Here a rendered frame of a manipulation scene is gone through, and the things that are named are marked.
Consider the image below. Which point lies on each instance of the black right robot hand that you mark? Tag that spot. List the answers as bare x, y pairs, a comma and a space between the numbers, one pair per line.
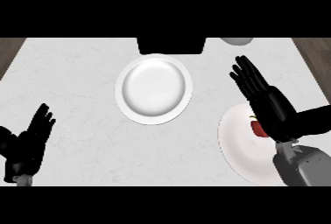
271, 108

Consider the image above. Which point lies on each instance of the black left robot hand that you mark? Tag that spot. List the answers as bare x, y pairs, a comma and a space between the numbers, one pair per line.
27, 145

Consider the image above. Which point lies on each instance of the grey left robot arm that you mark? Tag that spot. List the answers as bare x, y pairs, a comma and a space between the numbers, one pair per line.
25, 180

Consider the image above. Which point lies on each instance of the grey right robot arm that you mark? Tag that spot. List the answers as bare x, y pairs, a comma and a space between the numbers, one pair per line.
305, 166

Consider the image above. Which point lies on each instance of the red bell pepper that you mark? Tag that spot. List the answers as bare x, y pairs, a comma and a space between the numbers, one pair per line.
259, 129

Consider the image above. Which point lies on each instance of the white round plate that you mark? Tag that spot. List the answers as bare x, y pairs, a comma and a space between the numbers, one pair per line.
246, 145

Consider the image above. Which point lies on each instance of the white oval plate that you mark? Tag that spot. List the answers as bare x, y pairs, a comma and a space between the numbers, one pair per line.
155, 88

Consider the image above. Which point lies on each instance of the pale grey bowl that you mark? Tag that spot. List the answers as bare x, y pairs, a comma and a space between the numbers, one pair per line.
237, 40

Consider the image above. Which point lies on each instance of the black appliance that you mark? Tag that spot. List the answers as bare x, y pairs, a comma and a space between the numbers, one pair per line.
171, 45

